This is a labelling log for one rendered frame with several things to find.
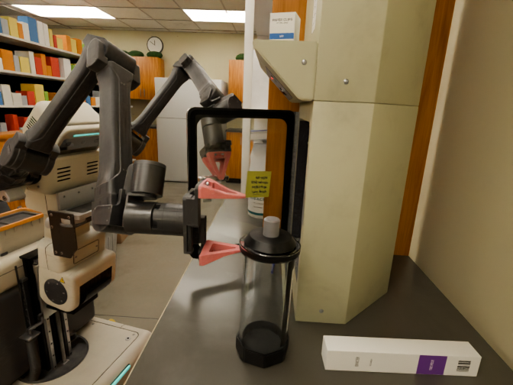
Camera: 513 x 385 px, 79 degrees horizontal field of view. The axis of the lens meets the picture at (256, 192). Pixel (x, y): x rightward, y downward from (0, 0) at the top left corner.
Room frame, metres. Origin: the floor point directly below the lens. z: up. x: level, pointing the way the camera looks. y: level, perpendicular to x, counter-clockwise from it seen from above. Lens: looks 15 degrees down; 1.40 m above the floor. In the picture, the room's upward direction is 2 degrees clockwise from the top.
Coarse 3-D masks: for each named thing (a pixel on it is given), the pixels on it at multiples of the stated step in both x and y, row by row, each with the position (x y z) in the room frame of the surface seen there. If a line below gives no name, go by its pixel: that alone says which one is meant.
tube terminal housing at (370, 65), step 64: (320, 0) 0.62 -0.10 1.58; (384, 0) 0.59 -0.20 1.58; (320, 64) 0.60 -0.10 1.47; (384, 64) 0.60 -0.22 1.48; (320, 128) 0.60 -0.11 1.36; (384, 128) 0.63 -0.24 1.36; (320, 192) 0.59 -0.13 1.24; (384, 192) 0.65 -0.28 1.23; (320, 256) 0.59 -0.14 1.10; (384, 256) 0.69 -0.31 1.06; (320, 320) 0.59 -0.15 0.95
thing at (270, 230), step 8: (272, 216) 0.52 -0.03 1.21; (264, 224) 0.50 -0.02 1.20; (272, 224) 0.50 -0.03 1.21; (256, 232) 0.51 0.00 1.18; (264, 232) 0.50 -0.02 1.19; (272, 232) 0.50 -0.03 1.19; (280, 232) 0.52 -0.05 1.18; (288, 232) 0.52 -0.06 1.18; (248, 240) 0.49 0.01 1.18; (256, 240) 0.48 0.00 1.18; (264, 240) 0.48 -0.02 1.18; (272, 240) 0.49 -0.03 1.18; (280, 240) 0.49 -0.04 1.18; (288, 240) 0.49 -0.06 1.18; (256, 248) 0.47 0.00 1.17; (264, 248) 0.47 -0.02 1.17; (272, 248) 0.47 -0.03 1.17; (280, 248) 0.47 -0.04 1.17; (288, 248) 0.48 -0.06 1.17
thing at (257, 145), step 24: (216, 120) 0.80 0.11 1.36; (240, 120) 0.83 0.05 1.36; (264, 120) 0.86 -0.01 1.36; (216, 144) 0.80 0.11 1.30; (240, 144) 0.83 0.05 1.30; (264, 144) 0.86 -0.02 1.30; (216, 168) 0.80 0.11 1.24; (240, 168) 0.83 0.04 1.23; (264, 168) 0.86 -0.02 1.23; (264, 192) 0.86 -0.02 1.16; (216, 216) 0.80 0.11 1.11; (240, 216) 0.83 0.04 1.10; (264, 216) 0.87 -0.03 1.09; (216, 240) 0.80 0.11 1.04
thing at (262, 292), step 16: (240, 240) 0.51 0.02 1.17; (272, 256) 0.46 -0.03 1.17; (288, 256) 0.46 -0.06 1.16; (256, 272) 0.47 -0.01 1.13; (272, 272) 0.46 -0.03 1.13; (256, 288) 0.47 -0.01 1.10; (272, 288) 0.46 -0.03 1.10; (240, 304) 0.50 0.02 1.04; (256, 304) 0.47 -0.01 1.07; (272, 304) 0.46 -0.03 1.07; (240, 320) 0.50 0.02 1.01; (256, 320) 0.47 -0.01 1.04; (272, 320) 0.47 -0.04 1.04; (240, 336) 0.49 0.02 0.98; (256, 336) 0.47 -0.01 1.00; (272, 336) 0.47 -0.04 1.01
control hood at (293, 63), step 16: (256, 48) 0.60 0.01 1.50; (272, 48) 0.60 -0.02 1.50; (288, 48) 0.60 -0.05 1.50; (304, 48) 0.60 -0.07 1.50; (272, 64) 0.60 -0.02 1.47; (288, 64) 0.60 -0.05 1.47; (304, 64) 0.60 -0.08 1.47; (288, 80) 0.60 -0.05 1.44; (304, 80) 0.60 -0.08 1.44; (304, 96) 0.60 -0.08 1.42
